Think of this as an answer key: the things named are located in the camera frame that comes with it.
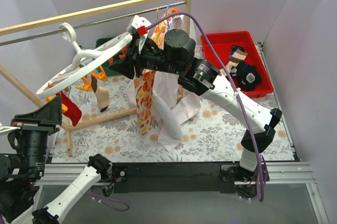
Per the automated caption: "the red sock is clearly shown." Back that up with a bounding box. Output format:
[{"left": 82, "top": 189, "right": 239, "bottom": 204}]
[{"left": 56, "top": 92, "right": 82, "bottom": 126}]

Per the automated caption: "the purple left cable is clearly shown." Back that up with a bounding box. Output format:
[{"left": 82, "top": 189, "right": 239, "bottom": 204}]
[{"left": 85, "top": 192, "right": 130, "bottom": 212}]

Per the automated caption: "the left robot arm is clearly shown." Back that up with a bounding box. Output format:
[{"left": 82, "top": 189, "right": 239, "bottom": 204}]
[{"left": 1, "top": 96, "right": 112, "bottom": 223}]

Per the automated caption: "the beige brown striped sock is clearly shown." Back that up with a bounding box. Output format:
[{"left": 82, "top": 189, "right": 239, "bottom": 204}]
[{"left": 86, "top": 73, "right": 110, "bottom": 112}]

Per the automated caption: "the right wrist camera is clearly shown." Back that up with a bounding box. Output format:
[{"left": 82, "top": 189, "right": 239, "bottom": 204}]
[{"left": 126, "top": 15, "right": 151, "bottom": 36}]

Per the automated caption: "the green compartment box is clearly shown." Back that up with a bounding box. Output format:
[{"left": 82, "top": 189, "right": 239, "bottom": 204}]
[{"left": 95, "top": 37, "right": 112, "bottom": 48}]

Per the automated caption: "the white round clip hanger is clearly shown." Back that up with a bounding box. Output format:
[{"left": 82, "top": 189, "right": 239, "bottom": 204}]
[{"left": 36, "top": 23, "right": 132, "bottom": 99}]

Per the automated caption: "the orange clip rim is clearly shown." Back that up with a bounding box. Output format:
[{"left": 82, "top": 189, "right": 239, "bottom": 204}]
[{"left": 91, "top": 65, "right": 107, "bottom": 82}]

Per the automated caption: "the red plastic tray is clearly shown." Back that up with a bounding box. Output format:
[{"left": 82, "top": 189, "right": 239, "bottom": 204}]
[{"left": 206, "top": 31, "right": 274, "bottom": 98}]

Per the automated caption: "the black base bar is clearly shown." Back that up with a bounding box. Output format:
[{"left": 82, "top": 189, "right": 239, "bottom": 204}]
[{"left": 113, "top": 162, "right": 235, "bottom": 194}]

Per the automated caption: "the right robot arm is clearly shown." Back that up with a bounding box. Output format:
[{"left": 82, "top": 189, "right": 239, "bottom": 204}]
[{"left": 109, "top": 29, "right": 282, "bottom": 181}]

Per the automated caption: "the white shirt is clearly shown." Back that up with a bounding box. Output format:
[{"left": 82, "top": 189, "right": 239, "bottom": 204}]
[{"left": 125, "top": 70, "right": 201, "bottom": 151}]

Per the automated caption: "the orange floral dress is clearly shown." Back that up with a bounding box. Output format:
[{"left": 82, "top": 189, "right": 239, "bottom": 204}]
[{"left": 134, "top": 7, "right": 182, "bottom": 137}]

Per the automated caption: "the floral table mat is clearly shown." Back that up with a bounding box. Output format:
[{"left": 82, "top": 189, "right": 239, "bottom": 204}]
[{"left": 51, "top": 76, "right": 294, "bottom": 163}]

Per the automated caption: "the wooden clothes rack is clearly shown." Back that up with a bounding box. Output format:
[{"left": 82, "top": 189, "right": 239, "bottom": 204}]
[{"left": 1, "top": 0, "right": 192, "bottom": 157}]

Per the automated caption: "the black sock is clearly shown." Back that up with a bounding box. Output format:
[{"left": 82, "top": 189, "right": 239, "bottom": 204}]
[
  {"left": 230, "top": 45, "right": 247, "bottom": 56},
  {"left": 236, "top": 62, "right": 262, "bottom": 91}
]

